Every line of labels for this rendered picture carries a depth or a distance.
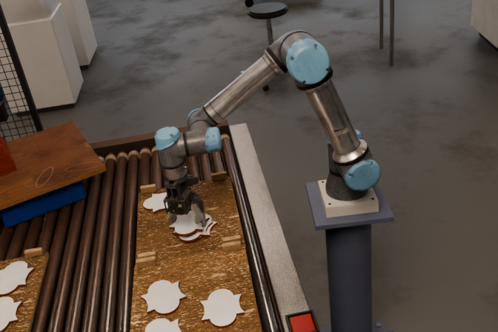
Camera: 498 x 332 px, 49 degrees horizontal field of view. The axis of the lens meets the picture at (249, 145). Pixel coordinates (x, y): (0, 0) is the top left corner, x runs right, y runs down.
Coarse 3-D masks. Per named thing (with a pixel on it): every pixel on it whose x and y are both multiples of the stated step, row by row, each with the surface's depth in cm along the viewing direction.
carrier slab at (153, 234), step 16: (160, 192) 205; (208, 192) 201; (224, 192) 200; (144, 208) 197; (208, 208) 193; (224, 208) 192; (144, 224) 189; (160, 224) 188; (224, 224) 184; (240, 224) 183; (144, 240) 181; (160, 240) 180; (176, 240) 179; (208, 240) 177; (160, 256) 173; (176, 256) 172
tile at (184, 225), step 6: (180, 216) 184; (186, 216) 184; (192, 216) 183; (174, 222) 181; (180, 222) 181; (186, 222) 181; (192, 222) 180; (174, 228) 179; (180, 228) 178; (186, 228) 178; (192, 228) 177; (198, 228) 177; (180, 234) 176; (186, 234) 175
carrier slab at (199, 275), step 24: (168, 264) 170; (192, 264) 168; (216, 264) 167; (240, 264) 166; (144, 288) 162; (192, 288) 159; (216, 288) 158; (240, 288) 157; (144, 312) 154; (192, 312) 151
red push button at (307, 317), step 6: (294, 318) 146; (300, 318) 146; (306, 318) 146; (294, 324) 145; (300, 324) 144; (306, 324) 144; (312, 324) 144; (294, 330) 143; (300, 330) 143; (306, 330) 142; (312, 330) 142
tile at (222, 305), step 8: (216, 296) 154; (224, 296) 154; (232, 296) 153; (240, 296) 153; (208, 304) 152; (216, 304) 152; (224, 304) 151; (232, 304) 151; (208, 312) 149; (216, 312) 149; (224, 312) 149; (232, 312) 148; (240, 312) 148; (208, 320) 148; (216, 320) 147; (224, 320) 146; (232, 320) 146
